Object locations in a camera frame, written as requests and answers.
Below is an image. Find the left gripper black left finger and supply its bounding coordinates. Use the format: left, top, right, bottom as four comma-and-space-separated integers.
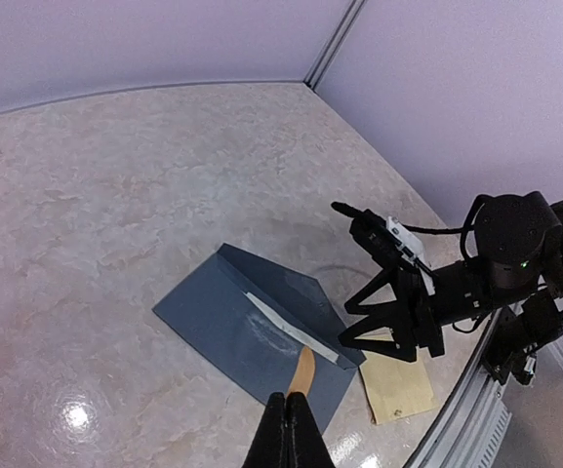
242, 392, 288, 468

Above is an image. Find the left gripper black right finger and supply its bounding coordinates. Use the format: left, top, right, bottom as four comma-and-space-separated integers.
285, 392, 334, 468

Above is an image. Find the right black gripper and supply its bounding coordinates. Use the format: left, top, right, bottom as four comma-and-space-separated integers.
339, 268, 445, 363

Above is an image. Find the brown sticker sheet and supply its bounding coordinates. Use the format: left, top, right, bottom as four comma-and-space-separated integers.
360, 351, 437, 425

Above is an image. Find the blue paper envelope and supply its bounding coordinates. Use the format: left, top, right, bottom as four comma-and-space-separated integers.
153, 244, 365, 430

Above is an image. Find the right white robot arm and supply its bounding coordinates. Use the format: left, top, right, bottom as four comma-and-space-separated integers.
334, 191, 563, 385

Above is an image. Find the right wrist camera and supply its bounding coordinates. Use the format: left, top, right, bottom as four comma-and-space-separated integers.
331, 201, 434, 278

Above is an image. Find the front aluminium rail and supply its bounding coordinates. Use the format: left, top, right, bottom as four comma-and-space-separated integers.
405, 311, 511, 468

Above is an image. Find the right aluminium frame post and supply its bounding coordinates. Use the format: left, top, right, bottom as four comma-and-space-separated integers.
302, 0, 367, 93

